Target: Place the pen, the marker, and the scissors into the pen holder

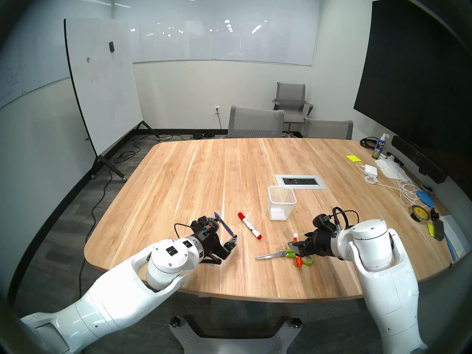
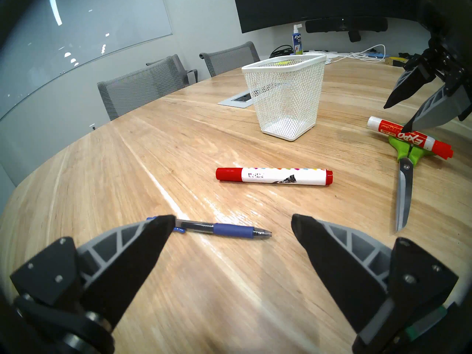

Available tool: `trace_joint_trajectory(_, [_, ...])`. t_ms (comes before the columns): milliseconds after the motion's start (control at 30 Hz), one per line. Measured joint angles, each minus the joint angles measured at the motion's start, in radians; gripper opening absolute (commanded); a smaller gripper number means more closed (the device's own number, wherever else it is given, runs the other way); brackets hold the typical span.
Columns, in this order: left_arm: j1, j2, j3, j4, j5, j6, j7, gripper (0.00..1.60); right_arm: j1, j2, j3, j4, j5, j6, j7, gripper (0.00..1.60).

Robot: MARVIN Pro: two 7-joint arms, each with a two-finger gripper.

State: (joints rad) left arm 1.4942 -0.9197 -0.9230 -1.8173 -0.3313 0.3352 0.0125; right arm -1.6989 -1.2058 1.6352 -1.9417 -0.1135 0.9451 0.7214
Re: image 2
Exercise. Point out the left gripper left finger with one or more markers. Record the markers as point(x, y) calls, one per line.
point(121, 268)

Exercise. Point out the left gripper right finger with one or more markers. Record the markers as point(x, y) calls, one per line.
point(343, 268)

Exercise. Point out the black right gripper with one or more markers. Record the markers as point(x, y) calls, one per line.
point(451, 40)

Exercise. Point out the orange white Expo marker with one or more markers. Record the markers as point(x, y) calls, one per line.
point(424, 140)

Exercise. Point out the white mesh pen holder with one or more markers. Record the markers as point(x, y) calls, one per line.
point(285, 128)

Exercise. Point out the red capped white marker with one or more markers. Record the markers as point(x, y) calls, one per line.
point(273, 175)

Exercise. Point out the blue ballpoint pen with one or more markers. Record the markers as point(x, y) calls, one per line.
point(232, 231)

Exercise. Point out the yellow black tape roll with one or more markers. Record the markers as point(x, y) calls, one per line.
point(396, 60)

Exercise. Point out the blue flat plastic piece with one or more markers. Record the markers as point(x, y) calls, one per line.
point(378, 54)

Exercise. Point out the white crumpled plastic sheet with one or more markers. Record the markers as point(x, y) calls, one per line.
point(332, 54)

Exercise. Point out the black video sound bar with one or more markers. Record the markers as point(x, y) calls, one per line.
point(332, 25)

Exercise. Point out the whiteboard cleaner spray bottle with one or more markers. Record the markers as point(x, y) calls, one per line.
point(297, 43)

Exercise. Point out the yellow sticky note pad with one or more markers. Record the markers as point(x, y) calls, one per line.
point(282, 63)

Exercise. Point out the gray mesh office chair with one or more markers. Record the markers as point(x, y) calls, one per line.
point(232, 58)
point(136, 87)

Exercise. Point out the silver table outlet box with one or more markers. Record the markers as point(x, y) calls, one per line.
point(236, 100)

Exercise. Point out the gray office chair with armrests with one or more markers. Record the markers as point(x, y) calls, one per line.
point(190, 75)

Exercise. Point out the large black wall screen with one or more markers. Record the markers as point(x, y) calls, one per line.
point(313, 3)

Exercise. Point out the wide glass wall board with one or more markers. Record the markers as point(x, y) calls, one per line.
point(73, 43)

